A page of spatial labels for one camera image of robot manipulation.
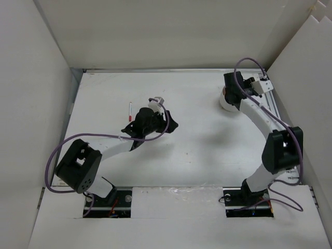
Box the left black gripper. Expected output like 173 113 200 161
143 110 176 136

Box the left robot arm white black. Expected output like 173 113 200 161
55 107 178 206

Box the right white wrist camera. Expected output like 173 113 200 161
251 78 274 95

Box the white red pen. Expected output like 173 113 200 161
128 102 132 122

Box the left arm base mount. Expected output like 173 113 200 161
82 185 133 218

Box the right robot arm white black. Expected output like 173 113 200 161
220 72 303 204

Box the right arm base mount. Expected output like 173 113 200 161
218 180 274 218

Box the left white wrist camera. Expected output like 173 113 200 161
148 96 164 113

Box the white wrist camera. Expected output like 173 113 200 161
251 78 274 95
148 96 164 113

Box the white round divided container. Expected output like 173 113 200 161
219 87 238 113

